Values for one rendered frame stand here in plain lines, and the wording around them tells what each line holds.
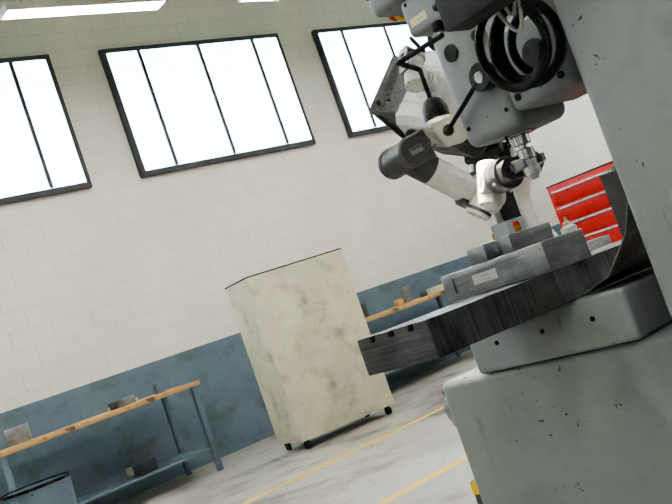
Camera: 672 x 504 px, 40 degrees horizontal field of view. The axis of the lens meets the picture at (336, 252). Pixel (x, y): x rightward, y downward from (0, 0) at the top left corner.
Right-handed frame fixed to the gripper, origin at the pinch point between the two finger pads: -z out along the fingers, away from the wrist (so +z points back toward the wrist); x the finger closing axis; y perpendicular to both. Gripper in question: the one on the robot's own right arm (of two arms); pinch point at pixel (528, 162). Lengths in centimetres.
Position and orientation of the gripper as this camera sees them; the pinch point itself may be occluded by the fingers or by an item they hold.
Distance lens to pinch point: 239.6
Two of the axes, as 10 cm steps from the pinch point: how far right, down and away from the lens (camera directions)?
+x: 9.0, -3.0, 3.1
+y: 3.3, 9.4, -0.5
